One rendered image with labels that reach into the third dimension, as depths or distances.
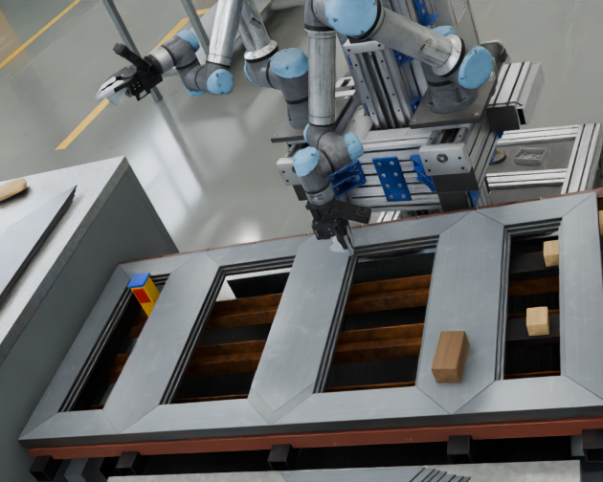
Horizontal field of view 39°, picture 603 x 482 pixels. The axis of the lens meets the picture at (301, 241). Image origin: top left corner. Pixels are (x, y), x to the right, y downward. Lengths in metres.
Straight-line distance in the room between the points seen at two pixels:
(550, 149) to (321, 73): 1.68
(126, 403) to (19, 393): 0.35
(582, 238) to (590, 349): 0.39
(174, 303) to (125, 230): 0.54
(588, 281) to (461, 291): 0.31
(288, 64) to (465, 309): 1.01
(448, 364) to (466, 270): 0.38
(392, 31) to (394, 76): 0.48
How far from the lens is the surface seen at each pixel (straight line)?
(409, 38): 2.27
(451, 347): 2.00
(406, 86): 2.77
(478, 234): 2.37
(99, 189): 3.00
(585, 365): 1.96
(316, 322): 2.28
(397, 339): 2.38
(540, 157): 3.76
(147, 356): 2.48
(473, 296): 2.18
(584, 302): 2.09
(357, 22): 2.16
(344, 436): 2.05
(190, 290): 2.63
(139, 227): 3.14
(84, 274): 2.85
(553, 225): 2.36
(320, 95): 2.35
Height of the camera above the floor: 2.28
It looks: 33 degrees down
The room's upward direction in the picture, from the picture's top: 25 degrees counter-clockwise
